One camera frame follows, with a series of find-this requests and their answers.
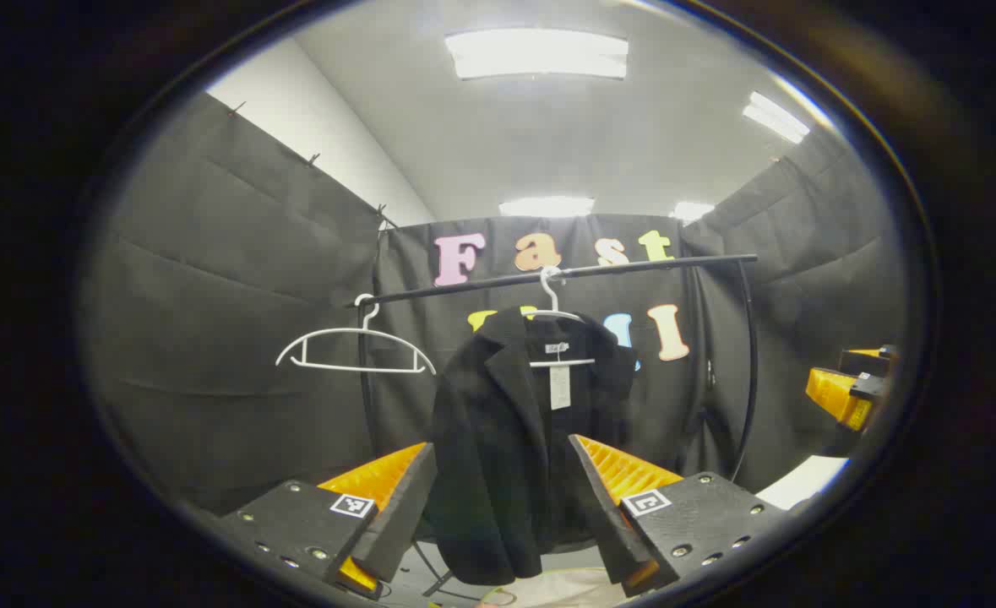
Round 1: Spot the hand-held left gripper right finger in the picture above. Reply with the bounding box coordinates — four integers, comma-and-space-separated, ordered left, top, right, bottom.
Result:
567, 433, 794, 598

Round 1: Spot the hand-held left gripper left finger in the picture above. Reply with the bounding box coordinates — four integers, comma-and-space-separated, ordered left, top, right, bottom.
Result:
213, 441, 439, 602

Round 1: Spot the black knit jacket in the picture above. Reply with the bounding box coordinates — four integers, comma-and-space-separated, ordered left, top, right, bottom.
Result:
424, 306, 640, 585

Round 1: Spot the white plastic clothes hanger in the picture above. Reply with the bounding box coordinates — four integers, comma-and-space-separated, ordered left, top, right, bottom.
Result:
275, 293, 437, 376
528, 266, 597, 369

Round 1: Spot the black metal clothes rack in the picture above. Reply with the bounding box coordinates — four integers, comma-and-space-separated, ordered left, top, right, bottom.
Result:
350, 253, 760, 602

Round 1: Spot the black backdrop cloth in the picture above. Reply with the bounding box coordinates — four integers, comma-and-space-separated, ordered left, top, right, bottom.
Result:
84, 91, 908, 516

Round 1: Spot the large rectangular ceiling light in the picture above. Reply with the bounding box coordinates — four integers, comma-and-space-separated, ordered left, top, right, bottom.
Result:
445, 30, 629, 81

